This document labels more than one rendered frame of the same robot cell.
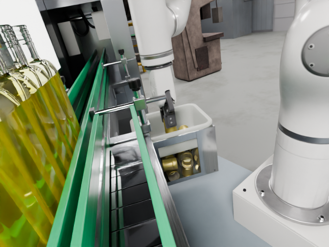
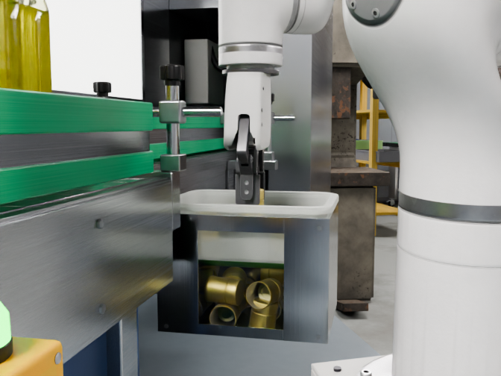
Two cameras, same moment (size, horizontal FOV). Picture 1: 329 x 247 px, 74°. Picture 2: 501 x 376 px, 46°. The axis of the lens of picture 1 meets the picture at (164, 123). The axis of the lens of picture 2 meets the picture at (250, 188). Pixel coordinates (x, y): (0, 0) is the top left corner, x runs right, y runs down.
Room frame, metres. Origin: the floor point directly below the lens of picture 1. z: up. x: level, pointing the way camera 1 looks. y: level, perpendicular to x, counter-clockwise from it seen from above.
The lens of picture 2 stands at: (-0.18, -0.28, 1.11)
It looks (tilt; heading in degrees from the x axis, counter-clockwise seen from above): 6 degrees down; 20
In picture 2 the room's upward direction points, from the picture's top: straight up
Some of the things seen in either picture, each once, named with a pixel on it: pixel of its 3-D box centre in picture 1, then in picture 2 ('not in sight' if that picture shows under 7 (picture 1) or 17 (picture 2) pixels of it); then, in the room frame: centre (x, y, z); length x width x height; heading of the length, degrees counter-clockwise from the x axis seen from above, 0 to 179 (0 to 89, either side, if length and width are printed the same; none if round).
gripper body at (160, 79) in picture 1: (161, 81); (250, 107); (0.57, -0.01, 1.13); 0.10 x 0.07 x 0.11; 10
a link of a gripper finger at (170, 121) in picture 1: (170, 117); (246, 180); (0.54, -0.02, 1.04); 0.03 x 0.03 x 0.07; 10
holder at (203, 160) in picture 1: (164, 147); (234, 261); (0.58, 0.01, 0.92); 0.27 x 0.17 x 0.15; 98
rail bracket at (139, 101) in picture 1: (129, 108); (153, 118); (0.46, 0.07, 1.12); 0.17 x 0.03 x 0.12; 98
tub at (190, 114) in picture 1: (170, 132); (253, 228); (0.58, -0.01, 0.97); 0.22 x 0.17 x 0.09; 98
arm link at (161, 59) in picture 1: (156, 58); (250, 59); (0.57, -0.01, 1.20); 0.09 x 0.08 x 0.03; 10
